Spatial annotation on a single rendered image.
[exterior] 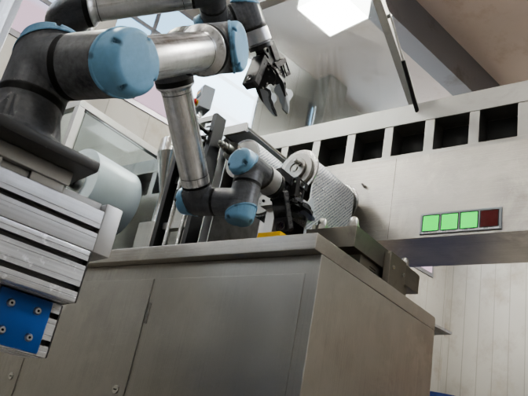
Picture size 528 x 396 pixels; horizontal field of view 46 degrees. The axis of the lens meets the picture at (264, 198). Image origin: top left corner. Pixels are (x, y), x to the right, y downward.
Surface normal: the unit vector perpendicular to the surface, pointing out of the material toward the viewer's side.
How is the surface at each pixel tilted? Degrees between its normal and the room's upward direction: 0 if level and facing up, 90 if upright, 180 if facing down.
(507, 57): 180
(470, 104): 90
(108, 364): 90
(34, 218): 90
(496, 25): 180
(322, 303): 90
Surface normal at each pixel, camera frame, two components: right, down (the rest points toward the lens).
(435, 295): 0.68, -0.18
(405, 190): -0.58, -0.42
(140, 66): 0.86, 0.05
